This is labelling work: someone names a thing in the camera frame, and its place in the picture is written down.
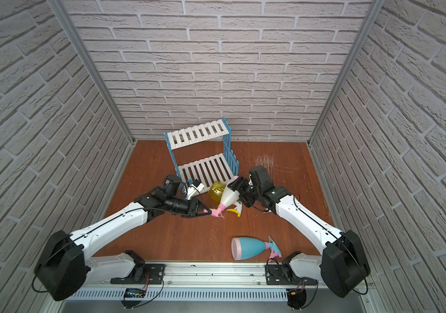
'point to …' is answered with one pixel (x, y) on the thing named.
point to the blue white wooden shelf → (204, 153)
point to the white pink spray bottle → (229, 197)
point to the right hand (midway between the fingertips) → (226, 192)
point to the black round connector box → (296, 298)
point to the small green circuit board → (135, 293)
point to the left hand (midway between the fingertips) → (209, 207)
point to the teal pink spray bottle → (244, 248)
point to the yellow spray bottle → (216, 190)
